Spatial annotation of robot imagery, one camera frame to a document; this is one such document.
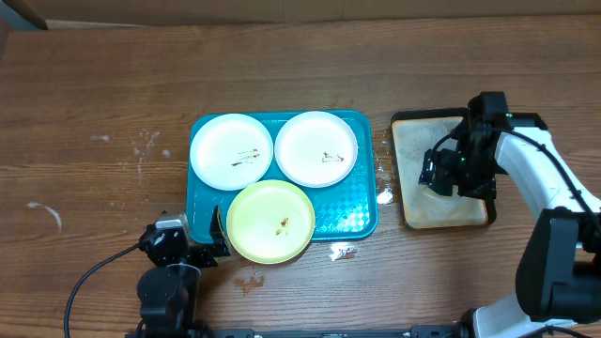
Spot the white plate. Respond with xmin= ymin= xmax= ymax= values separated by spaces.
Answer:
xmin=190 ymin=114 xmax=273 ymax=191
xmin=274 ymin=111 xmax=359 ymax=188

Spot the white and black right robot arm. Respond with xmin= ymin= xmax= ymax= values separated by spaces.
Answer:
xmin=419 ymin=92 xmax=600 ymax=337

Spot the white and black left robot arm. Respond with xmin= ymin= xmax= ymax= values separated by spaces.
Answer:
xmin=135 ymin=207 xmax=230 ymax=337

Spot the teal plastic serving tray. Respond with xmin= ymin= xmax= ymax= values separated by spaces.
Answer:
xmin=186 ymin=110 xmax=378 ymax=243

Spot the yellow-green plate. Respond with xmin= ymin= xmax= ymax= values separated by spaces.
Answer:
xmin=226 ymin=179 xmax=316 ymax=265

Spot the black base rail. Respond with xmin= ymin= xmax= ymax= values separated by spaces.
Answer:
xmin=125 ymin=324 xmax=473 ymax=338

